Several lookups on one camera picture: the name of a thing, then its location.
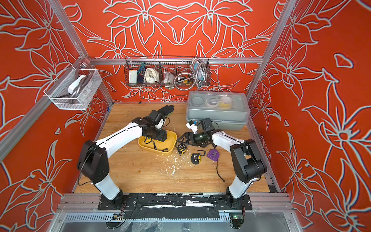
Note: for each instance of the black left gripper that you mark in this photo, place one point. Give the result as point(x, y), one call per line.
point(163, 136)

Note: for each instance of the black green work glove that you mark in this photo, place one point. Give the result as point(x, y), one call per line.
point(166, 110)

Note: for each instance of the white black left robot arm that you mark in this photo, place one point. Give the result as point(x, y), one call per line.
point(93, 161)

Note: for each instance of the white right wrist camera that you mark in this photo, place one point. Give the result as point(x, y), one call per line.
point(193, 126)

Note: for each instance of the yellow plastic tray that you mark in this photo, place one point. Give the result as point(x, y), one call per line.
point(156, 146)

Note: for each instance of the black round tape measure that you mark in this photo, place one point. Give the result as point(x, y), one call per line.
point(196, 157)

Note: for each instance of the white power adapter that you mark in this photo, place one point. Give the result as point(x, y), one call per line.
point(75, 84)

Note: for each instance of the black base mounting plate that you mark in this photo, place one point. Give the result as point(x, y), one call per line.
point(216, 201)

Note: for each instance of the black wire wall basket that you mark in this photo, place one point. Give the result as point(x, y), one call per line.
point(173, 72)

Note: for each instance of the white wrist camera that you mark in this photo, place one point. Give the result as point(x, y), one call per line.
point(160, 124)
point(193, 126)

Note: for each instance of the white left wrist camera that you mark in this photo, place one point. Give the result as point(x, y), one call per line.
point(160, 124)

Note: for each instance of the purple tape measure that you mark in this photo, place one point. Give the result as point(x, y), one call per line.
point(214, 155)

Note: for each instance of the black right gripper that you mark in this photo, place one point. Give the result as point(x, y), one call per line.
point(188, 134)

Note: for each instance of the grey storage box clear lid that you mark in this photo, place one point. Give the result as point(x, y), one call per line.
point(228, 110)

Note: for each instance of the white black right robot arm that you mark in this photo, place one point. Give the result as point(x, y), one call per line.
point(246, 157)

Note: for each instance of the clear wall bin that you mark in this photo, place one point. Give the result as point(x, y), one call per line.
point(57, 89)

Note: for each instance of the yellow black tape measure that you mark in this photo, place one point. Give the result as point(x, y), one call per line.
point(181, 146)

